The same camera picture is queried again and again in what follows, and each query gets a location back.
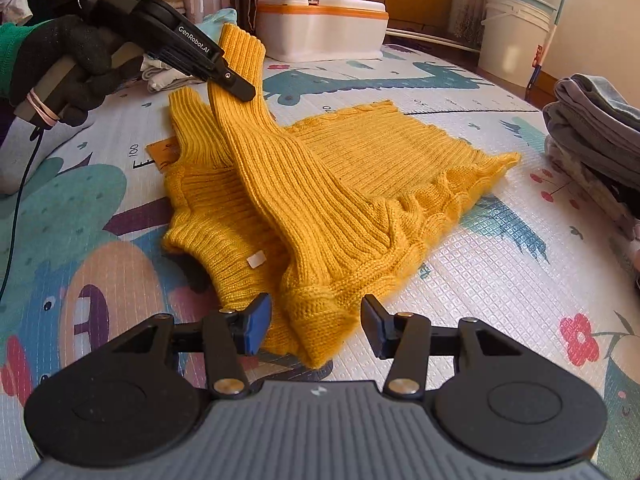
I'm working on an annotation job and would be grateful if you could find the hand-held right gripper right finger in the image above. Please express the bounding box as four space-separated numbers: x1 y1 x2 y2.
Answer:
360 294 526 403

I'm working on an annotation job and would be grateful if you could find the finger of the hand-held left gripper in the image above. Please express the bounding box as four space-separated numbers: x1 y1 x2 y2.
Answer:
201 65 257 102

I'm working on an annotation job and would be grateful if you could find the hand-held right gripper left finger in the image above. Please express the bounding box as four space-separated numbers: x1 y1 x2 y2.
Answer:
102 292 273 402

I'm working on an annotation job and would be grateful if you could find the yellow cable-knit sweater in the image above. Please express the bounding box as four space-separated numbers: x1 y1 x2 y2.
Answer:
161 22 522 368

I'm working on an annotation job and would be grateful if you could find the person's left forearm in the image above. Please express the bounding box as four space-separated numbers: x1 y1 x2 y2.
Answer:
0 21 27 103

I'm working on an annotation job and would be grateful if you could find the pile of white clothes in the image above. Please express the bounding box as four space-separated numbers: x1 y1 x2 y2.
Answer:
140 52 211 93

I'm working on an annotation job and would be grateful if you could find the stack of grey folded clothes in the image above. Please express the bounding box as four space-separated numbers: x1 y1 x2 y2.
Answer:
542 74 640 261

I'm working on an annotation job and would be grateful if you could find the person's left hand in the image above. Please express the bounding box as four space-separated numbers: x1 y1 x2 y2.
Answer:
9 14 146 128

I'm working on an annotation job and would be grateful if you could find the teal lion print shirt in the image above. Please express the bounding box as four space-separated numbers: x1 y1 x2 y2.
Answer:
194 7 238 41

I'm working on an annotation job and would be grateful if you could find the white box with orange band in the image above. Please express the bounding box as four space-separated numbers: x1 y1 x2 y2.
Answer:
256 0 390 63

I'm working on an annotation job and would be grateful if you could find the orange card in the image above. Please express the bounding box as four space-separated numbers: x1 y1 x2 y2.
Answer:
145 135 181 173

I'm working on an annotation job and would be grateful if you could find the animal print play mat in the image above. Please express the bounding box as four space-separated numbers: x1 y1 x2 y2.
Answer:
0 42 640 480

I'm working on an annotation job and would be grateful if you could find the white floor pipe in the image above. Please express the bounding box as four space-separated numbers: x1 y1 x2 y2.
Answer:
385 27 481 56

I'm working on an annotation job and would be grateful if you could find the lace curtain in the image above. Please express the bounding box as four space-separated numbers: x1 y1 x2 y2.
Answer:
450 0 493 43

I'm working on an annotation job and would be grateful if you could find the white plastic bucket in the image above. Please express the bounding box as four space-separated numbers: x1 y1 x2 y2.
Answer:
477 0 558 88

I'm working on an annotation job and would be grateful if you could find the white pole with red label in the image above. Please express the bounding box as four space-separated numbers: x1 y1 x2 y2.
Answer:
525 0 573 91

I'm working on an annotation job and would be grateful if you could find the black cable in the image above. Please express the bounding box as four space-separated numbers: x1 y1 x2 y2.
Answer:
0 127 46 306

